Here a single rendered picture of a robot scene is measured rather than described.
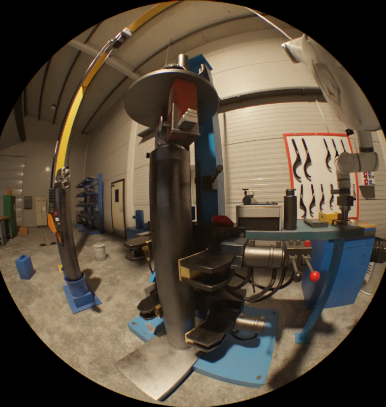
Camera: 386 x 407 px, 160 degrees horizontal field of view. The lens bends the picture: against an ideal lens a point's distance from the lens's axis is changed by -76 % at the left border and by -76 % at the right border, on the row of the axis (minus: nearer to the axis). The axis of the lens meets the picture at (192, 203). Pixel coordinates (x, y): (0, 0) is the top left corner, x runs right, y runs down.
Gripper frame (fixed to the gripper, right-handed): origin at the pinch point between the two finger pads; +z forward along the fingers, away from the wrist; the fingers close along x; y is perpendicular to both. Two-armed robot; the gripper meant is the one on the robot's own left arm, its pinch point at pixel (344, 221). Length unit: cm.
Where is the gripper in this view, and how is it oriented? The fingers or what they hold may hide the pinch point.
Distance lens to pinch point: 89.4
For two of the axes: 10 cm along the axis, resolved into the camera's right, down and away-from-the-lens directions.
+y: 8.5, -0.2, -5.3
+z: 0.3, 10.0, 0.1
